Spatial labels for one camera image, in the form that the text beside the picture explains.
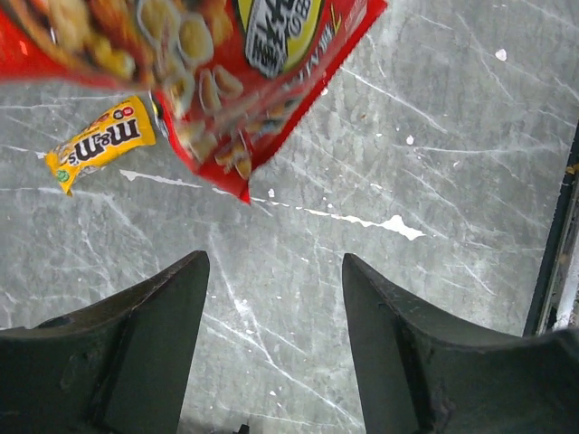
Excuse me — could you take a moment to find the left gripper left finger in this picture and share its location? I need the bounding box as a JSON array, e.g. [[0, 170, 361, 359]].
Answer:
[[1, 250, 210, 433]]

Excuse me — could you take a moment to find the aluminium rail frame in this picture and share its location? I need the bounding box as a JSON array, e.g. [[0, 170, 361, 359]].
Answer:
[[523, 128, 578, 336]]

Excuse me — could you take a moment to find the small red snack packet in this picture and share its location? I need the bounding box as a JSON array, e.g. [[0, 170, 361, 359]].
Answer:
[[1, 1, 387, 202]]

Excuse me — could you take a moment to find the yellow M&M's bag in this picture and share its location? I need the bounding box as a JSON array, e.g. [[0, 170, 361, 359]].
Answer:
[[44, 96, 156, 196]]

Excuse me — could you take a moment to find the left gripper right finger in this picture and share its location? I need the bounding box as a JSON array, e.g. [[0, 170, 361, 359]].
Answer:
[[342, 253, 578, 433]]

